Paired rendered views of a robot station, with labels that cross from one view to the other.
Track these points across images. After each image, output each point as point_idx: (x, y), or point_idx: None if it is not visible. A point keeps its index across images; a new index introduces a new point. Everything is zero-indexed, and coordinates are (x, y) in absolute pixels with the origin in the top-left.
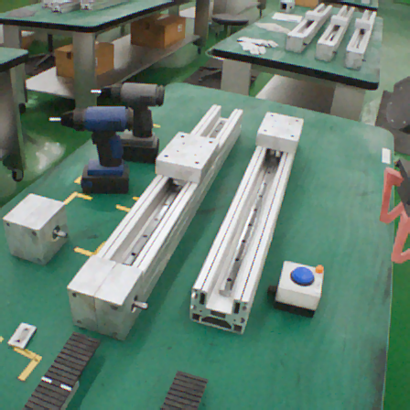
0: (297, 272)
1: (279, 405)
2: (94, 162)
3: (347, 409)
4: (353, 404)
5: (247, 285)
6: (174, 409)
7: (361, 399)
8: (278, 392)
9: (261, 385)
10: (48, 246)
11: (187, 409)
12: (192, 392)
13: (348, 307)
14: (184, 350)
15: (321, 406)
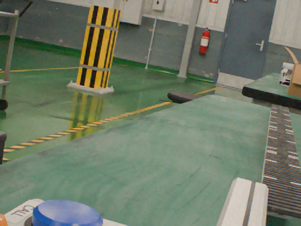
0: (88, 214)
1: (140, 204)
2: None
3: (35, 182)
4: (22, 182)
5: (246, 193)
6: (288, 188)
7: (5, 182)
8: (139, 213)
9: (167, 222)
10: None
11: (273, 186)
12: (274, 196)
13: None
14: None
15: (74, 192)
